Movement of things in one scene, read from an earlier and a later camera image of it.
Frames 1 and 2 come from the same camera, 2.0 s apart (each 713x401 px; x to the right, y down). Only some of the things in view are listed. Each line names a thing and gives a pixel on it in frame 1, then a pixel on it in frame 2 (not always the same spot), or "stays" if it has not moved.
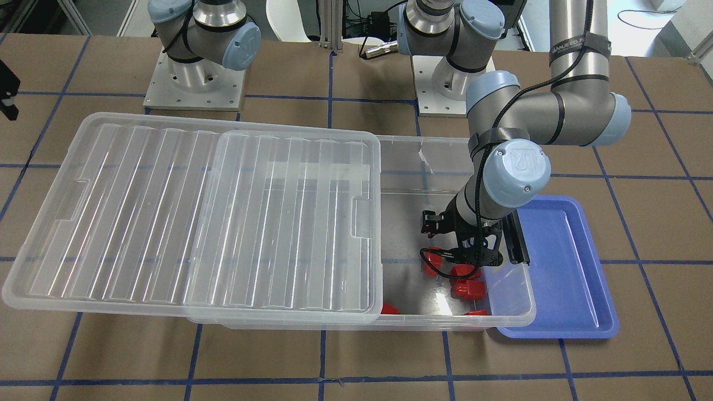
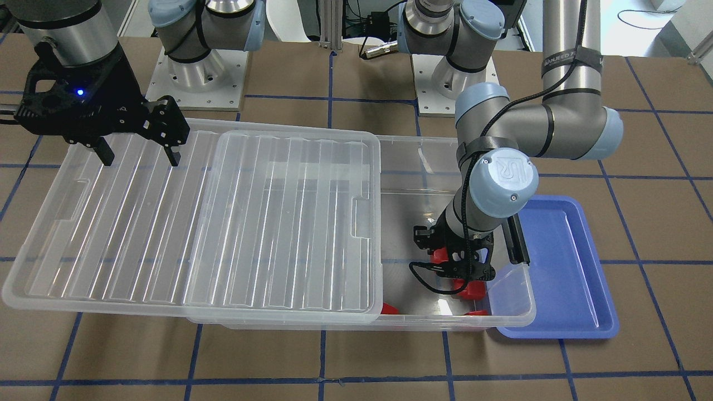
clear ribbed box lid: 201,219 stays
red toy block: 468,289 stays
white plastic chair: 284,23 stays
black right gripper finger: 9,86 to 82,103
